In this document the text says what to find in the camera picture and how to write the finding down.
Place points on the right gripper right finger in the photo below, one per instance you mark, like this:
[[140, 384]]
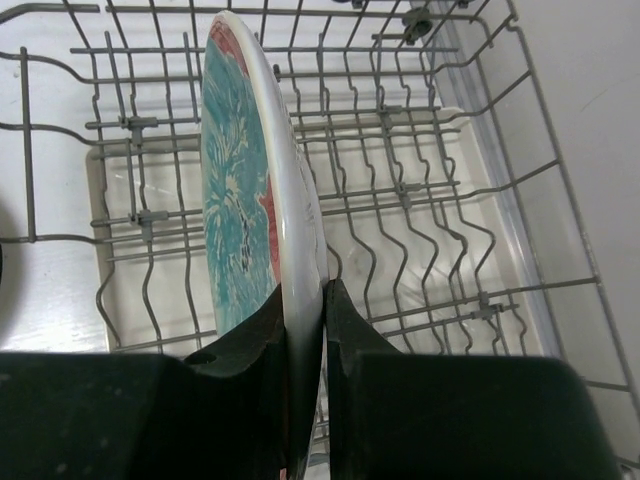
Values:
[[395, 415]]

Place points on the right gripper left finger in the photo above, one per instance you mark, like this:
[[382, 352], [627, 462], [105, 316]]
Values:
[[220, 413]]

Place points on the red teal floral plate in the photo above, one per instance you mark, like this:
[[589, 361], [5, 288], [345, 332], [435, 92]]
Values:
[[262, 222]]

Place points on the white tray under rack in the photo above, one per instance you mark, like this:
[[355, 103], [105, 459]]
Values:
[[414, 227]]

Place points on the grey wire dish rack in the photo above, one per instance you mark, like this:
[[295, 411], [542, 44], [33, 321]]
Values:
[[79, 75]]

